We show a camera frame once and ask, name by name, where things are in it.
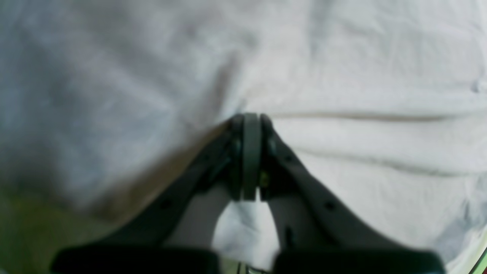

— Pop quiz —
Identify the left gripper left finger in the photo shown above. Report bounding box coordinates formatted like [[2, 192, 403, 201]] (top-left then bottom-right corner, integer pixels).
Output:
[[51, 114, 244, 274]]

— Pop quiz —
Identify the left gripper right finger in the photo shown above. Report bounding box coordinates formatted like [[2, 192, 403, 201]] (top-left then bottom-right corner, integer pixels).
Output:
[[245, 114, 446, 274]]

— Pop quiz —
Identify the mauve t-shirt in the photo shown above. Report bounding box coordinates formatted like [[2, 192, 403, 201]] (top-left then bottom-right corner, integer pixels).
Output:
[[1, 0, 486, 274]]

